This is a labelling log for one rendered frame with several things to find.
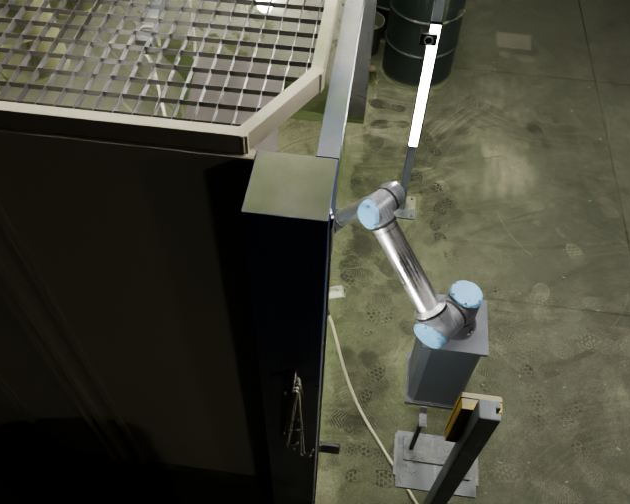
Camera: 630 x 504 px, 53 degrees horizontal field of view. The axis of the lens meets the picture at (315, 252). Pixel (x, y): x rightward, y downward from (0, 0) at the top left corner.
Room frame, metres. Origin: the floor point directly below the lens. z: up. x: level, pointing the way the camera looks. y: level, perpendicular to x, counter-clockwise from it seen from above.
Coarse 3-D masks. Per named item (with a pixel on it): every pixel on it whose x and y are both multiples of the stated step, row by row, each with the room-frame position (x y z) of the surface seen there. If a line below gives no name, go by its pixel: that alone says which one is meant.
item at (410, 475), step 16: (400, 432) 0.97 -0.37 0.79; (400, 448) 0.90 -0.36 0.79; (400, 464) 0.84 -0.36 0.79; (416, 464) 0.84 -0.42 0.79; (432, 464) 0.84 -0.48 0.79; (400, 480) 0.78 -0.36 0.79; (416, 480) 0.78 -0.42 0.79; (432, 480) 0.78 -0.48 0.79; (464, 480) 0.79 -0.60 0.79; (464, 496) 0.73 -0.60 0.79
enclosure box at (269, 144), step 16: (208, 64) 2.09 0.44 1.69; (224, 64) 2.11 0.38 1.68; (240, 64) 2.13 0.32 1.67; (256, 64) 2.15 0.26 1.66; (192, 80) 1.98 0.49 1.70; (224, 80) 2.01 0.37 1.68; (240, 80) 2.03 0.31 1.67; (256, 80) 2.05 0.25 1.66; (272, 80) 2.07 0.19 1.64; (192, 96) 1.89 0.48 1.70; (208, 96) 1.90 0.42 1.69; (224, 96) 1.92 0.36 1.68; (256, 96) 1.96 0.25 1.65; (192, 112) 1.80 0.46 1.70; (208, 112) 1.82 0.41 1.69; (224, 112) 1.83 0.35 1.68; (240, 112) 1.85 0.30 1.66; (272, 144) 1.71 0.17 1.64
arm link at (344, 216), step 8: (384, 184) 1.86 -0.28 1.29; (392, 184) 1.84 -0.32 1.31; (400, 192) 1.81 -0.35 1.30; (360, 200) 1.96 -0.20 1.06; (400, 200) 1.78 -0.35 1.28; (344, 208) 2.03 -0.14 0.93; (352, 208) 1.97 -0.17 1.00; (336, 216) 2.03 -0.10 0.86; (344, 216) 1.99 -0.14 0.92; (352, 216) 1.95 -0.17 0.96; (336, 224) 2.02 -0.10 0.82; (344, 224) 1.99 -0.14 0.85
